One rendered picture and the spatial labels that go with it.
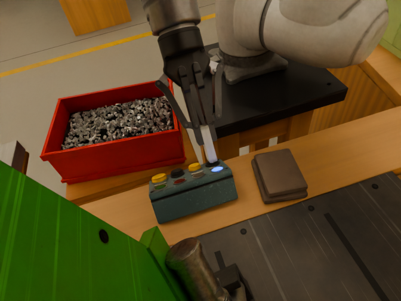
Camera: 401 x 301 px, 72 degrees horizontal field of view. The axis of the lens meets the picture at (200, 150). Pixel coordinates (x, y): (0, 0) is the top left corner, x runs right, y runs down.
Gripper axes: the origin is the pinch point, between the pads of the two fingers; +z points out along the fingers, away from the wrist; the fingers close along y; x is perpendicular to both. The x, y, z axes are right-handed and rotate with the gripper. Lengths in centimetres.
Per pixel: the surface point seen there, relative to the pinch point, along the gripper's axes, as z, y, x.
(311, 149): 7.6, -20.3, 0.0
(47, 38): -102, 103, -314
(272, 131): 9.5, -25.1, -30.5
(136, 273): 0.8, 12.3, 31.4
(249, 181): 9.1, -5.6, 2.1
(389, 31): -10, -73, -35
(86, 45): -78, 59, -280
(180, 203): 7.7, 8.1, 5.4
